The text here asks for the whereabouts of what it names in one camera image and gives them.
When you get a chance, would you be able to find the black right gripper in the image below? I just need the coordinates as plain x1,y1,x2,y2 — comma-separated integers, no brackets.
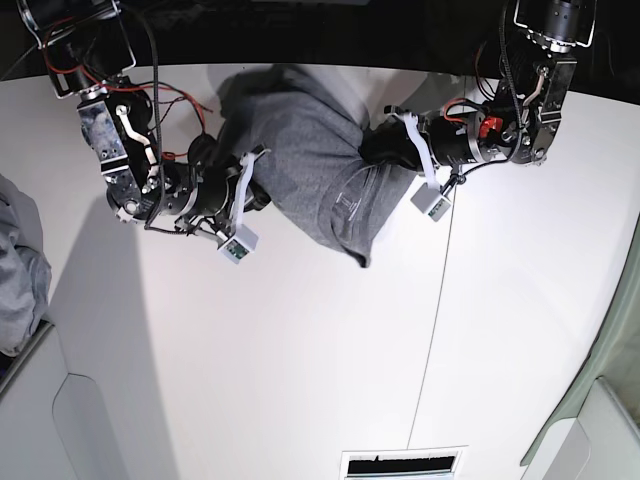
174,162,270,235

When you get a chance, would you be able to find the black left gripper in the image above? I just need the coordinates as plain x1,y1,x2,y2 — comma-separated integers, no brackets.
359,112,488,173

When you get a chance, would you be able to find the grey t-shirt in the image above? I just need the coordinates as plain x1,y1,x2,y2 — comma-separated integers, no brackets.
218,65,416,268

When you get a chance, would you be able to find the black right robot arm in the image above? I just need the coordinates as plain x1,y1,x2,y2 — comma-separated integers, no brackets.
17,1,270,238

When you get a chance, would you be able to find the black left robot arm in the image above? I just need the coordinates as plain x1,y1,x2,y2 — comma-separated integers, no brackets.
360,1,597,182

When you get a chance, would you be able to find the pile of grey clothes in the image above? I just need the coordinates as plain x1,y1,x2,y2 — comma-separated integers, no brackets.
1,177,52,357

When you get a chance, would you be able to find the white bin left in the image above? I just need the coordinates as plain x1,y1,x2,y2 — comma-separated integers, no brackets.
1,324,130,479

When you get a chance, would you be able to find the white bin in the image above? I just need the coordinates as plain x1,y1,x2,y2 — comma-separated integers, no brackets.
1,324,130,479
519,374,640,480

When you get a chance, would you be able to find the white bin right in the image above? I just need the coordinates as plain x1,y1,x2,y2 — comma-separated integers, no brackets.
519,374,640,480

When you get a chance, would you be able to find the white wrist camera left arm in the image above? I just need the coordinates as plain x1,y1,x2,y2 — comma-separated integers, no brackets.
384,105,452,222

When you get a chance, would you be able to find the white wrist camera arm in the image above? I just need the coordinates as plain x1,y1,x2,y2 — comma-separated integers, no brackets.
216,145,269,264
384,105,452,222

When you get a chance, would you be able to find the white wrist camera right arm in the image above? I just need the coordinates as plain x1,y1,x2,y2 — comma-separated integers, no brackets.
216,145,269,264

